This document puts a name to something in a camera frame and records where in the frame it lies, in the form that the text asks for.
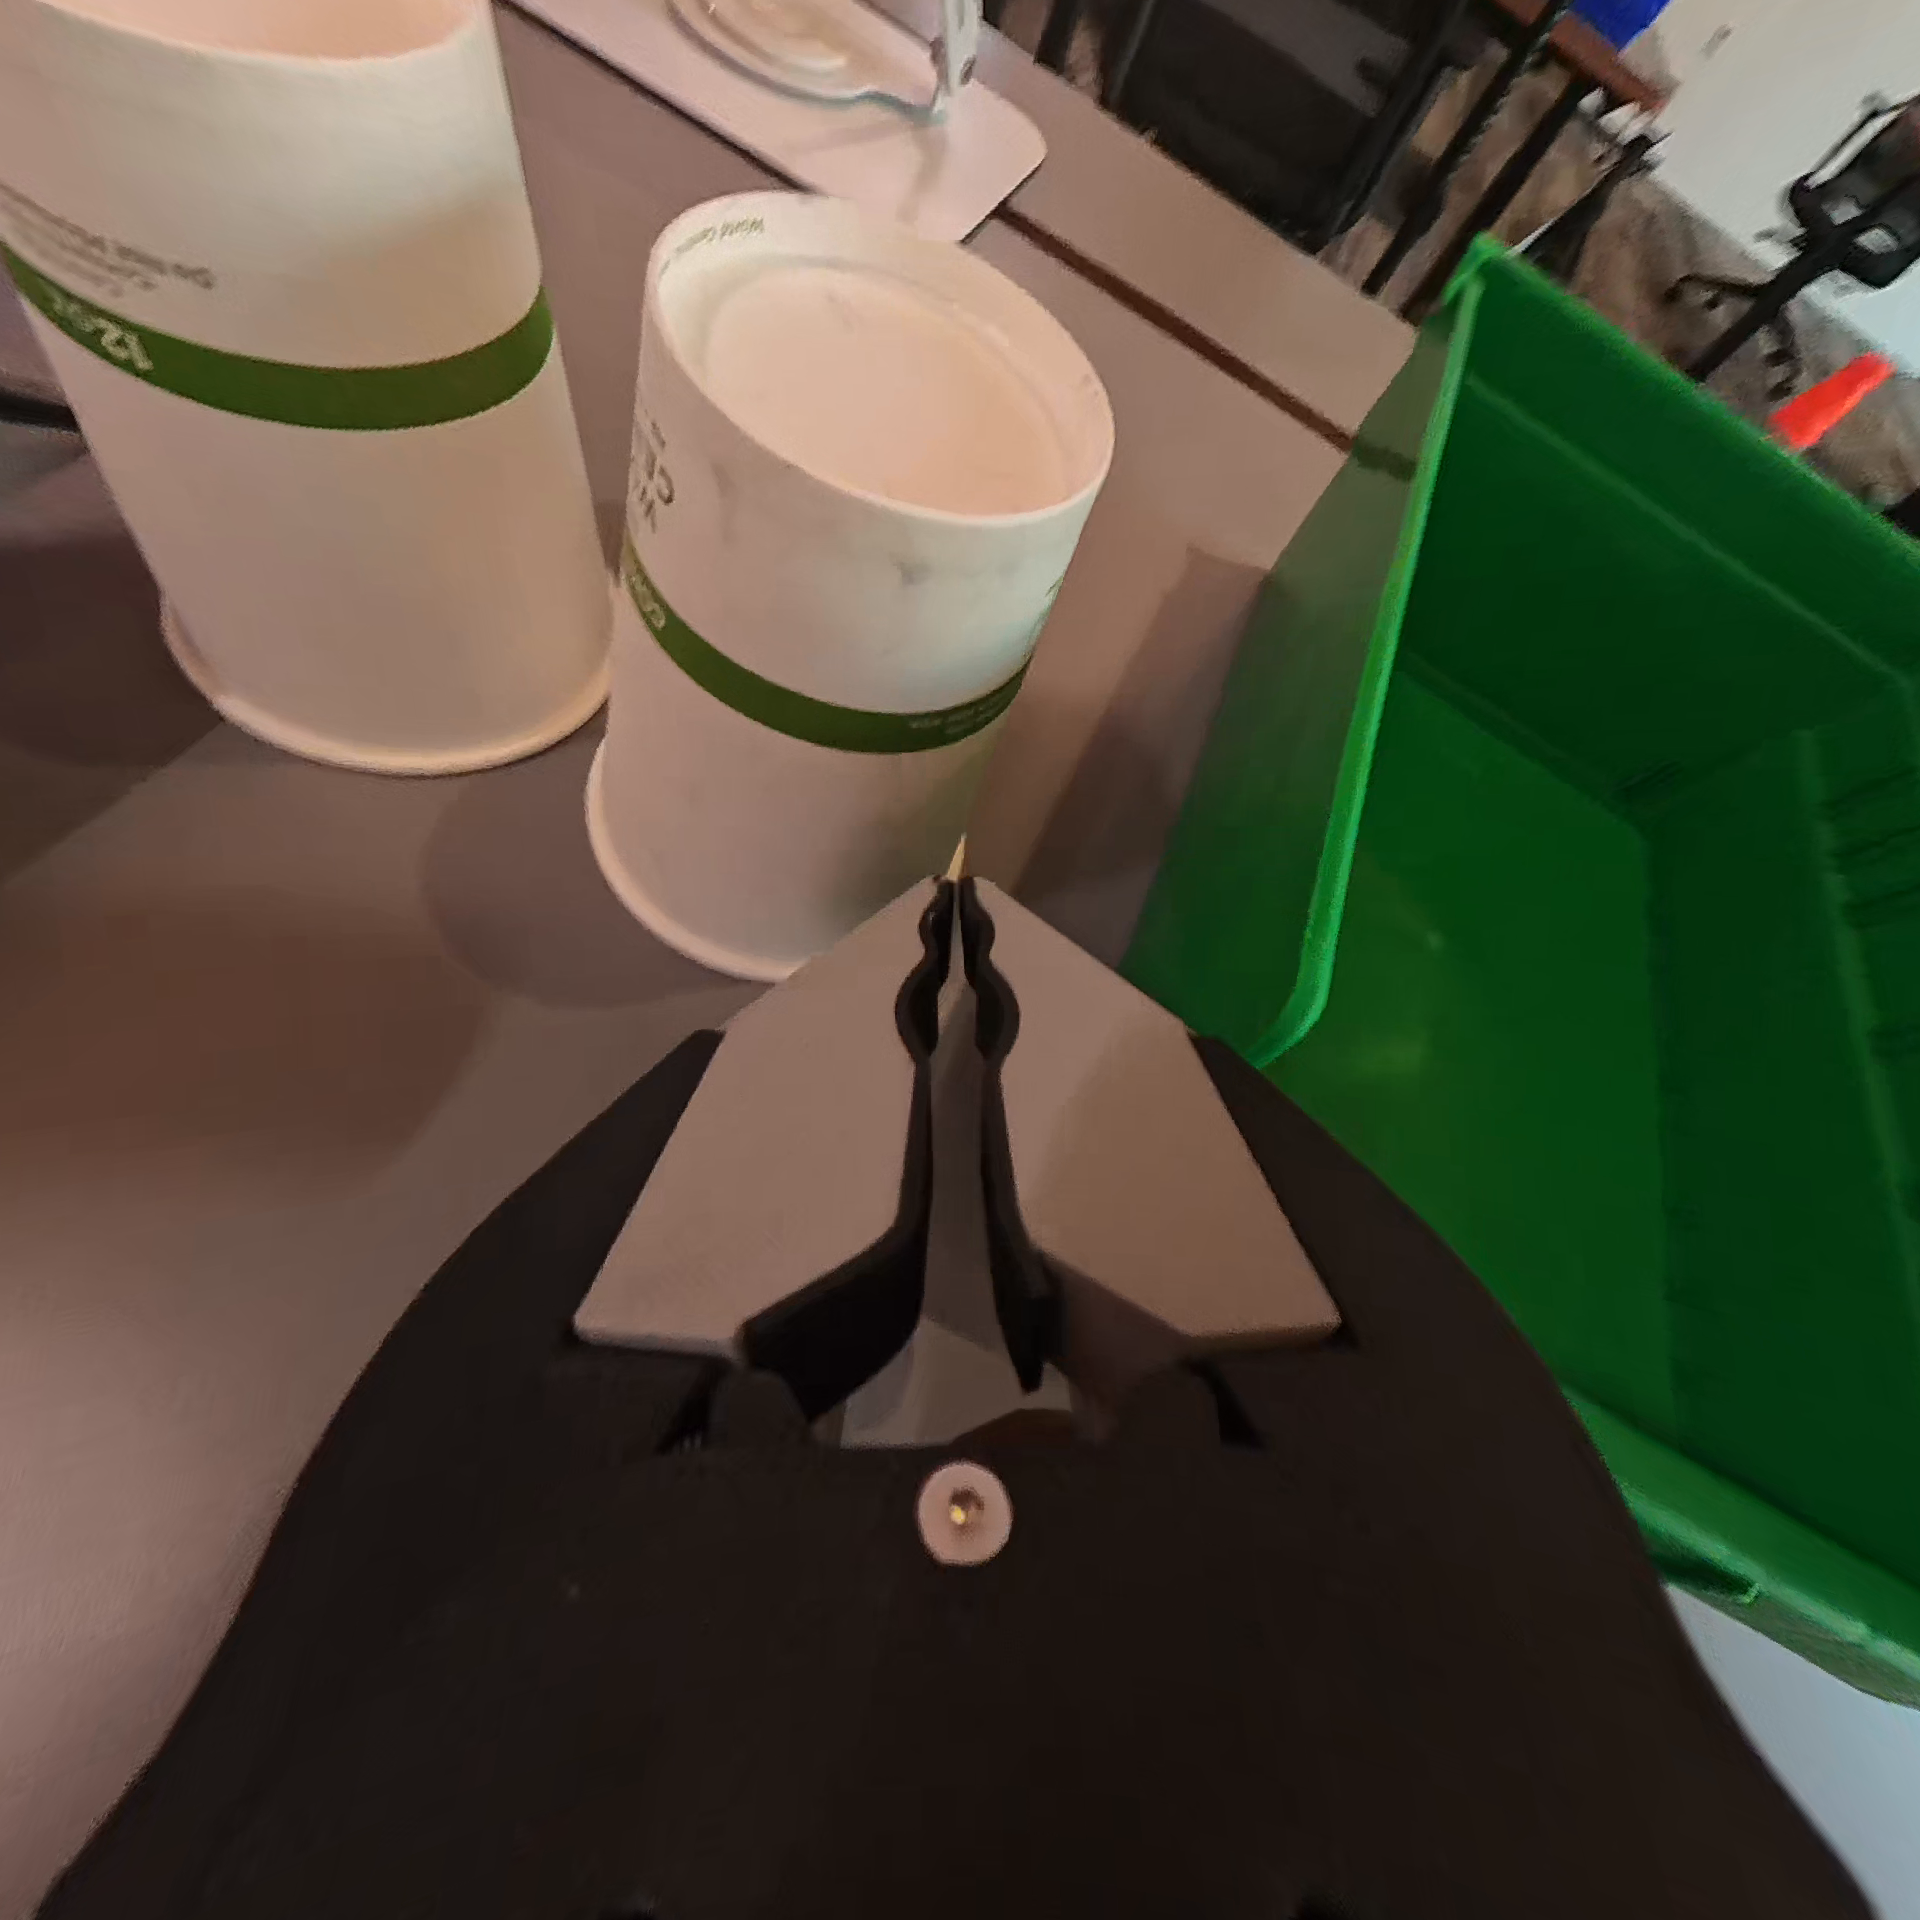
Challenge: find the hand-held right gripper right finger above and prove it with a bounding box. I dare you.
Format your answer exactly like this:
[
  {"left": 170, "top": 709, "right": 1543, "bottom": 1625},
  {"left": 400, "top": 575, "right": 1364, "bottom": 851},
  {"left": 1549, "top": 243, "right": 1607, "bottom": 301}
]
[{"left": 956, "top": 878, "right": 1345, "bottom": 1422}]

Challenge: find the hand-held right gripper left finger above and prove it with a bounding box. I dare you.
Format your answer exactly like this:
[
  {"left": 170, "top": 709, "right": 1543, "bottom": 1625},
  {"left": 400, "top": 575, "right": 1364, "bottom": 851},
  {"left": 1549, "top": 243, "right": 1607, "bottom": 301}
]
[{"left": 576, "top": 878, "right": 963, "bottom": 1426}]

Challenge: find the white paper cup green band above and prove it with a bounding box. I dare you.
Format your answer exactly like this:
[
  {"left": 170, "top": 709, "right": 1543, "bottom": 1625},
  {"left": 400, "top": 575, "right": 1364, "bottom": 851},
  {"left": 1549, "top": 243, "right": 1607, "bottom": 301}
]
[
  {"left": 0, "top": 0, "right": 618, "bottom": 778},
  {"left": 584, "top": 193, "right": 1118, "bottom": 981}
]

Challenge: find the green plastic bin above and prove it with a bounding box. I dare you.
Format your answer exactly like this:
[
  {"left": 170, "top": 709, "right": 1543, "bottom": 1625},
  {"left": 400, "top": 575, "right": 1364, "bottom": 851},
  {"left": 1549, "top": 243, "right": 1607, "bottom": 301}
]
[{"left": 1123, "top": 234, "right": 1920, "bottom": 1711}]

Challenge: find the orange traffic cone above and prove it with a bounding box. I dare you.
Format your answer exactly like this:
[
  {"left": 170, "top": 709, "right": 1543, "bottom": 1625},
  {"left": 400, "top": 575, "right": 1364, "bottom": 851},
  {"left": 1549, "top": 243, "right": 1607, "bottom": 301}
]
[{"left": 1770, "top": 354, "right": 1894, "bottom": 450}]

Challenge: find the wooden desk with black legs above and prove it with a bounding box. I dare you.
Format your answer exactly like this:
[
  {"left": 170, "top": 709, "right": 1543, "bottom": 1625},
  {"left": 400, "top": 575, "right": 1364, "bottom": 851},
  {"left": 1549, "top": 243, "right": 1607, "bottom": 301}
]
[{"left": 1037, "top": 0, "right": 1670, "bottom": 294}]

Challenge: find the black office chair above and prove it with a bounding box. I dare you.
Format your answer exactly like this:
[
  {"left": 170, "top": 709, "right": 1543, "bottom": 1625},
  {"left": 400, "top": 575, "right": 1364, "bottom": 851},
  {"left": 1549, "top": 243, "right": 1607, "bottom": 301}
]
[{"left": 1671, "top": 90, "right": 1920, "bottom": 384}]

